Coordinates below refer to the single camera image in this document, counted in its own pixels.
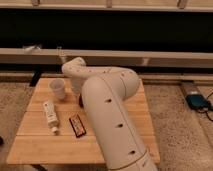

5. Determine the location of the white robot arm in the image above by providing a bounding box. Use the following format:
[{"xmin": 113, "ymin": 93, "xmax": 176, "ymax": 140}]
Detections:
[{"xmin": 62, "ymin": 57, "xmax": 158, "ymax": 171}]

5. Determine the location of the translucent plastic cup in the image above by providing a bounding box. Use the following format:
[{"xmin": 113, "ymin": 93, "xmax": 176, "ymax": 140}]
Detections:
[{"xmin": 49, "ymin": 78, "xmax": 66, "ymax": 100}]

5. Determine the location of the dark chocolate bar wrapper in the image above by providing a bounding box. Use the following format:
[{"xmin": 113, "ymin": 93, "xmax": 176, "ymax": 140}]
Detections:
[{"xmin": 69, "ymin": 115, "xmax": 86, "ymax": 138}]

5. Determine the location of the white tube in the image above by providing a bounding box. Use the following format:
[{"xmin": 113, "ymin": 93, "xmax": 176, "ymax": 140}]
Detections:
[{"xmin": 43, "ymin": 100, "xmax": 59, "ymax": 134}]

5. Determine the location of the wooden table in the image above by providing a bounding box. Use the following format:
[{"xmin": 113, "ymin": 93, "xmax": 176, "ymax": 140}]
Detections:
[{"xmin": 6, "ymin": 77, "xmax": 161, "ymax": 166}]

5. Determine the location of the blue device on floor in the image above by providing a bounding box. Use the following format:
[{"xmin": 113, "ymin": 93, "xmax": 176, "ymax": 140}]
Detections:
[{"xmin": 186, "ymin": 94, "xmax": 208, "ymax": 110}]

